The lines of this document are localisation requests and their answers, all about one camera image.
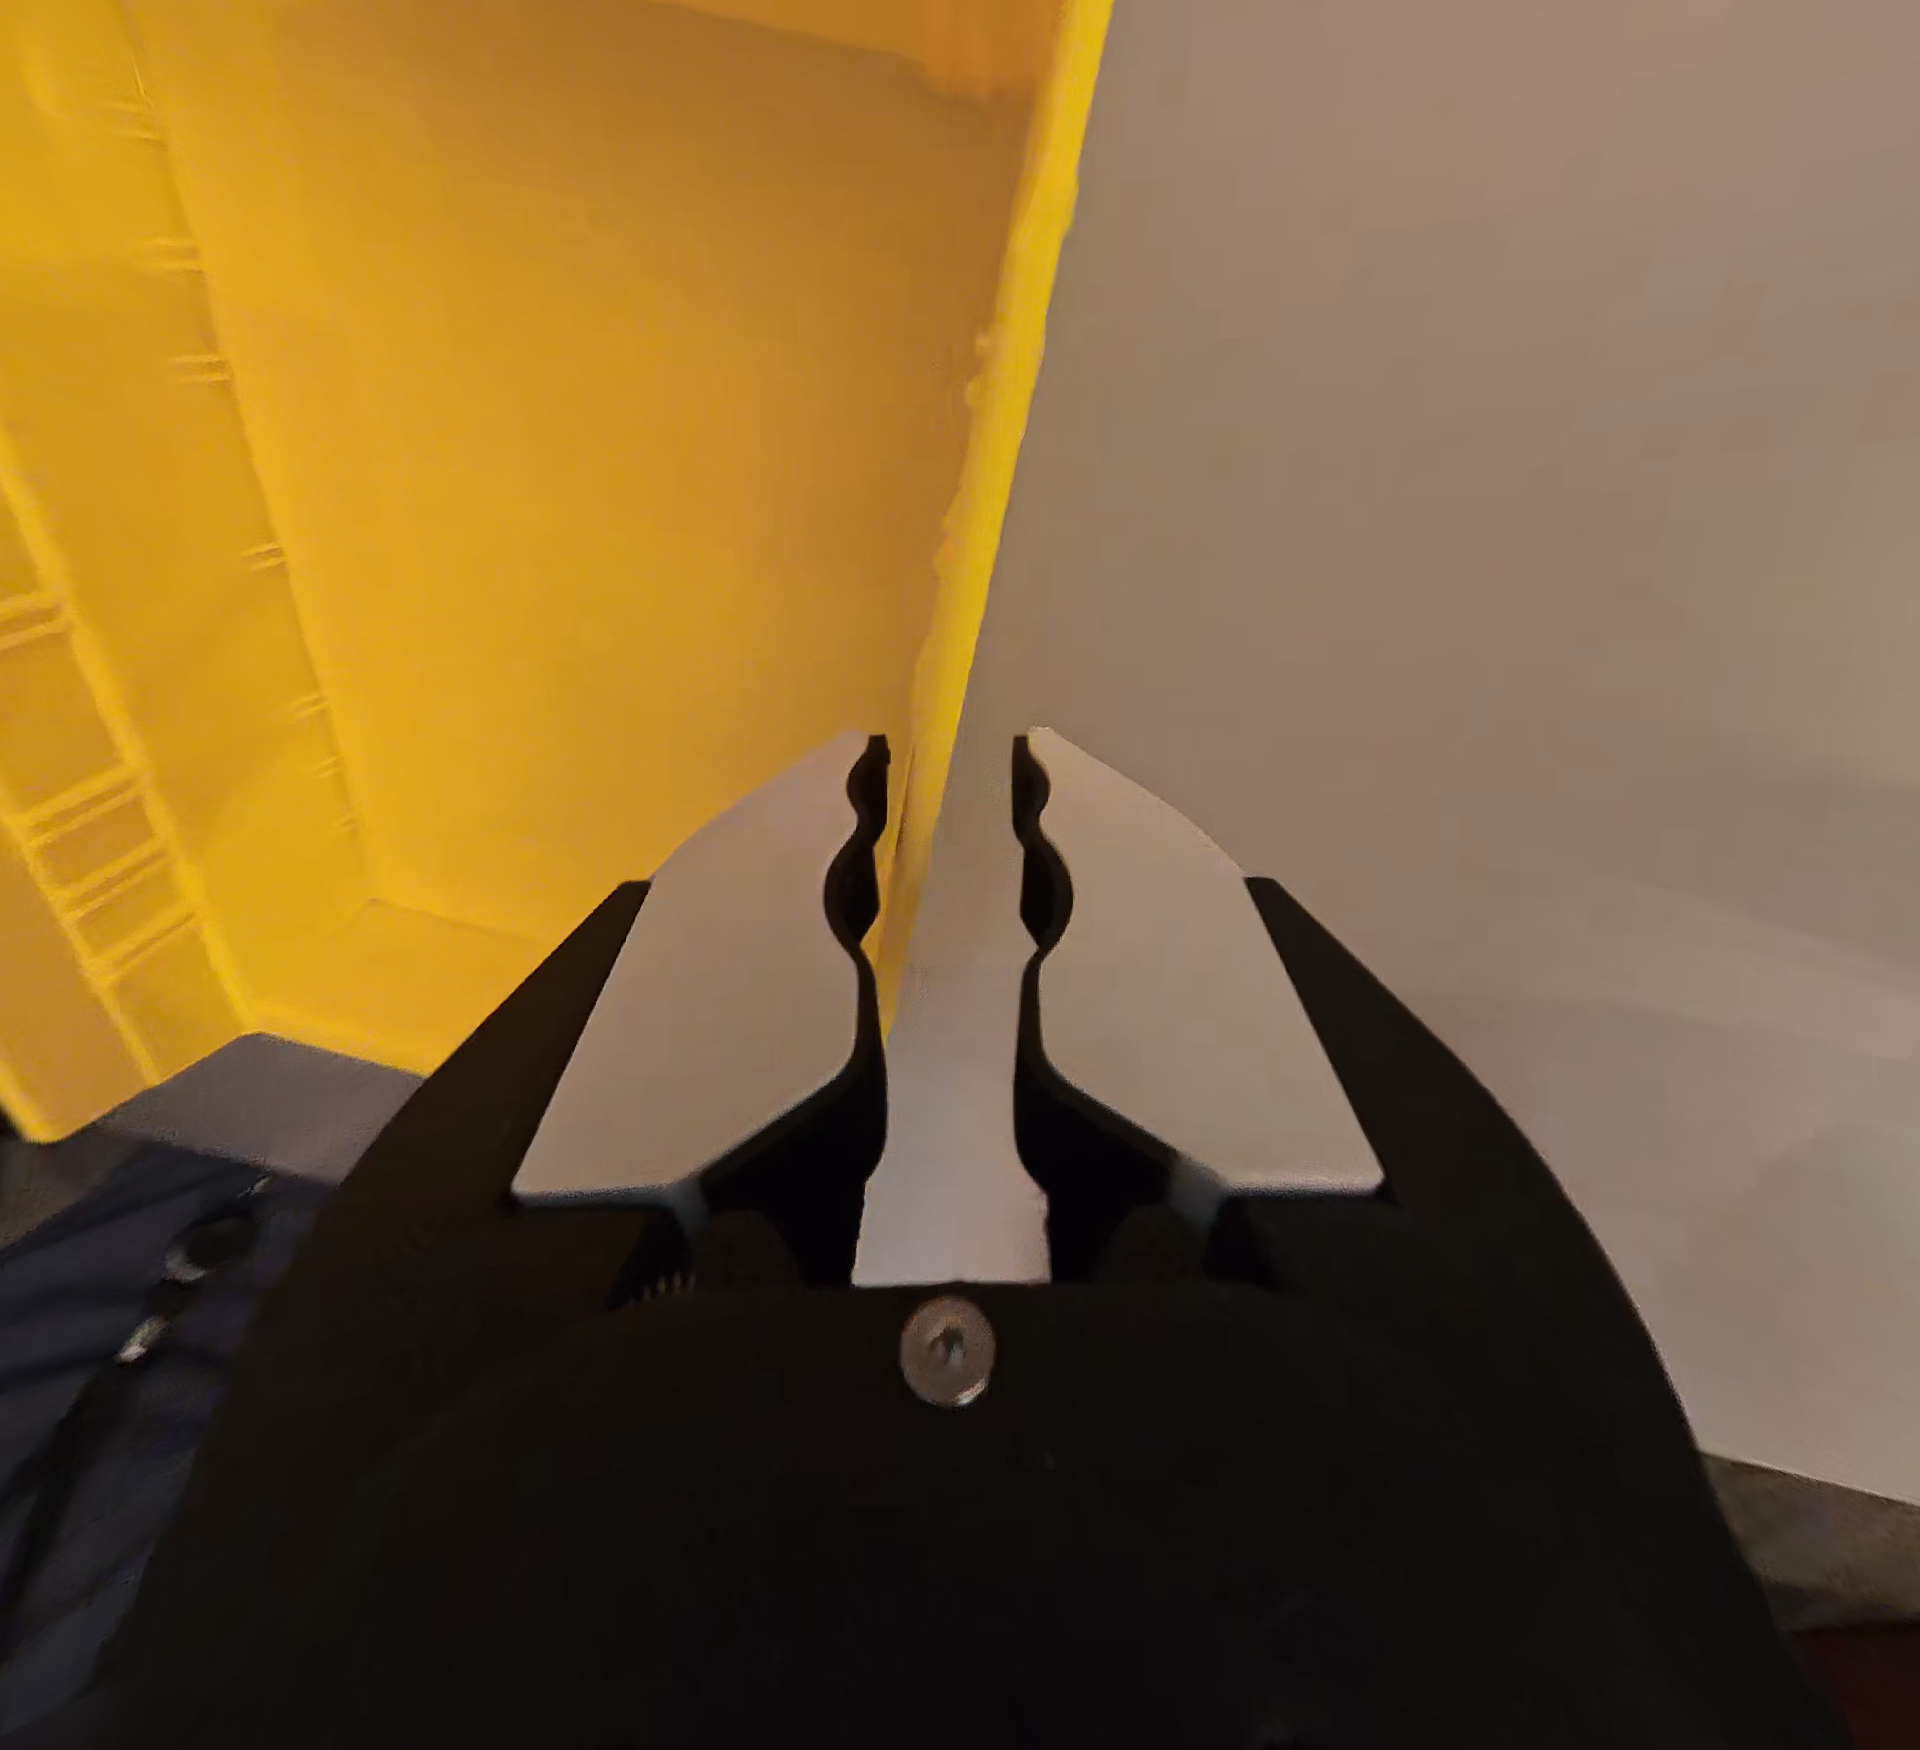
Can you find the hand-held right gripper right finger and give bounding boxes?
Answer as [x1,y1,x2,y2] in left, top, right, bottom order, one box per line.
[1011,727,1387,1284]

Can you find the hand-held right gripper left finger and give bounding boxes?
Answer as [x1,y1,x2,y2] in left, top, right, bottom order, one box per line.
[512,733,895,1289]

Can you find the yellow plastic box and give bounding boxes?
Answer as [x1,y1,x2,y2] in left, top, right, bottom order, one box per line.
[0,0,1155,1145]

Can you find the person's dark blue pants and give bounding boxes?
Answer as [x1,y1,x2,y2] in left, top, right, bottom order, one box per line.
[0,1134,341,1738]

